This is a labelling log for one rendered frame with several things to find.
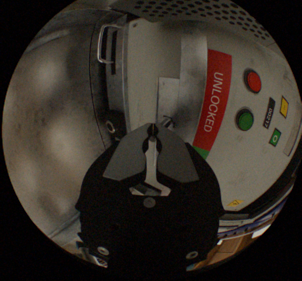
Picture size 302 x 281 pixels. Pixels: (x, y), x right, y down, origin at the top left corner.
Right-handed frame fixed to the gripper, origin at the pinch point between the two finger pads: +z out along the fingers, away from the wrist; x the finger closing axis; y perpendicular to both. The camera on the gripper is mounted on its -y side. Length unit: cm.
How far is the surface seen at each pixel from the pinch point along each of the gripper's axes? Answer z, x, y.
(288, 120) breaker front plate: -7.4, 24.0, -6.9
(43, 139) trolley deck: -3.6, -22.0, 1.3
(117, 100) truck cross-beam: 9.6, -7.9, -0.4
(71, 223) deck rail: -22, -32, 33
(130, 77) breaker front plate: 9.1, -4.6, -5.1
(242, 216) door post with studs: -20, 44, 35
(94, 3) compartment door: 6.6, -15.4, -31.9
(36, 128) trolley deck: -4.4, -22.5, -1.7
